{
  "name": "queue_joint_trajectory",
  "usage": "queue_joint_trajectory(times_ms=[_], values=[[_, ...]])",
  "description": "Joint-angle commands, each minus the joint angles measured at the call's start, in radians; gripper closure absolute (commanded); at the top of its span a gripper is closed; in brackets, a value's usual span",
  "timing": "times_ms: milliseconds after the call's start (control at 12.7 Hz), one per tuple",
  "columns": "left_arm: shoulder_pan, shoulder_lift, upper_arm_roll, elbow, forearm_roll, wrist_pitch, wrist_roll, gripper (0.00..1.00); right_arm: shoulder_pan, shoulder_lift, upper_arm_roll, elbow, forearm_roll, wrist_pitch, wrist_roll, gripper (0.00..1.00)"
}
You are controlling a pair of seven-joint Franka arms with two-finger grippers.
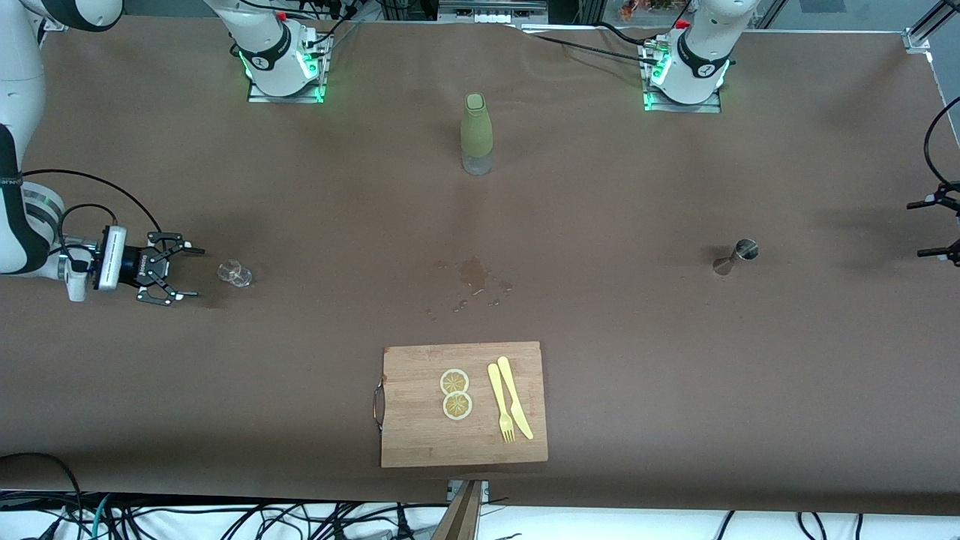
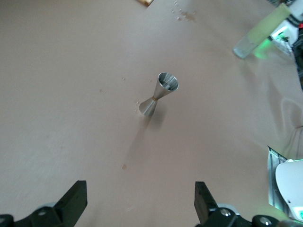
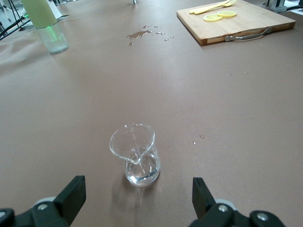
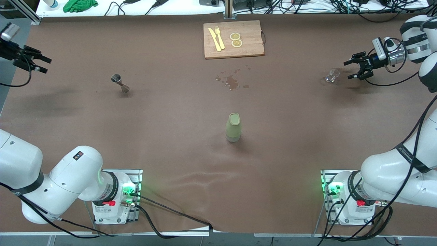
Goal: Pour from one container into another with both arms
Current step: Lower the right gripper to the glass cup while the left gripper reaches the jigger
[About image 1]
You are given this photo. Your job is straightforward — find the yellow plastic knife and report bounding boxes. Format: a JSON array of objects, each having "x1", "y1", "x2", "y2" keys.
[{"x1": 496, "y1": 355, "x2": 535, "y2": 441}]

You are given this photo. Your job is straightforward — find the steel double-cone jigger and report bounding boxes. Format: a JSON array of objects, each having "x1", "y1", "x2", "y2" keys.
[{"x1": 712, "y1": 238, "x2": 760, "y2": 277}]

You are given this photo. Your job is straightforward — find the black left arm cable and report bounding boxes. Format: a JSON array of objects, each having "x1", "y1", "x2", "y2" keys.
[{"x1": 924, "y1": 96, "x2": 960, "y2": 188}]

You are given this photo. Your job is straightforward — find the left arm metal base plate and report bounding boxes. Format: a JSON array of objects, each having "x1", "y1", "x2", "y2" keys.
[{"x1": 643, "y1": 37, "x2": 722, "y2": 113}]

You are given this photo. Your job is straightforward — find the orange item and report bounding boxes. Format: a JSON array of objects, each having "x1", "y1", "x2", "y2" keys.
[{"x1": 621, "y1": 0, "x2": 680, "y2": 21}]

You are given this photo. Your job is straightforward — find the green sleeved glass bottle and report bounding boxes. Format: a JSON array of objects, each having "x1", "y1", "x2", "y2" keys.
[{"x1": 460, "y1": 92, "x2": 494, "y2": 177}]

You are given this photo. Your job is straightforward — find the wooden beam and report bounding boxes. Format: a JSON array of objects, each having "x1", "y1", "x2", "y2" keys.
[{"x1": 431, "y1": 480, "x2": 485, "y2": 540}]

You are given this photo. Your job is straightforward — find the grey metal bracket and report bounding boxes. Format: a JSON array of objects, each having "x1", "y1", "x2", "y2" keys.
[{"x1": 448, "y1": 480, "x2": 491, "y2": 505}]

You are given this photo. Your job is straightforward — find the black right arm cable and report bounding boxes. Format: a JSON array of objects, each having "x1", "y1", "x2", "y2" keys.
[{"x1": 22, "y1": 169, "x2": 163, "y2": 260}]

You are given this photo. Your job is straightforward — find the clear glass shaker cup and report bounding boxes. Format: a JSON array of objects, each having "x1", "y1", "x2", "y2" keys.
[{"x1": 217, "y1": 259, "x2": 254, "y2": 288}]

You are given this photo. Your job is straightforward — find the spilled liquid drops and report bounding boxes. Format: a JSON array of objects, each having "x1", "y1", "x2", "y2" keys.
[{"x1": 426, "y1": 256, "x2": 515, "y2": 316}]

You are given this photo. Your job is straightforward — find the yellow plastic fork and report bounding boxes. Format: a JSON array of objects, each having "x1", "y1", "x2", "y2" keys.
[{"x1": 487, "y1": 363, "x2": 517, "y2": 444}]

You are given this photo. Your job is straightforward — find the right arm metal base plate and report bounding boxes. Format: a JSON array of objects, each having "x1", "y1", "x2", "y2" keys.
[{"x1": 247, "y1": 30, "x2": 327, "y2": 104}]

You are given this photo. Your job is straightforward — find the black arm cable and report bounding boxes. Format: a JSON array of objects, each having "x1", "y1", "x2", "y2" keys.
[
  {"x1": 924, "y1": 96, "x2": 960, "y2": 188},
  {"x1": 22, "y1": 169, "x2": 163, "y2": 260}
]

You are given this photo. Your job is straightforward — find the black table cable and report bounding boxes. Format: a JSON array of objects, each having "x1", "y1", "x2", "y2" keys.
[
  {"x1": 289, "y1": 6, "x2": 361, "y2": 53},
  {"x1": 517, "y1": 26, "x2": 661, "y2": 67}
]

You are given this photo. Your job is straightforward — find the aluminium frame profile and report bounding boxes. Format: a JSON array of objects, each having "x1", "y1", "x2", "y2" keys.
[{"x1": 904, "y1": 0, "x2": 960, "y2": 53}]

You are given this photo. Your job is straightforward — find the grey equipment rack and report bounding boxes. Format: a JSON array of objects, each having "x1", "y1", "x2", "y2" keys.
[{"x1": 437, "y1": 0, "x2": 550, "y2": 25}]

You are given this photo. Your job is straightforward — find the wooden cutting board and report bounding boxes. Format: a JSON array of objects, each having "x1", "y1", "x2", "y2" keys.
[{"x1": 373, "y1": 341, "x2": 549, "y2": 469}]

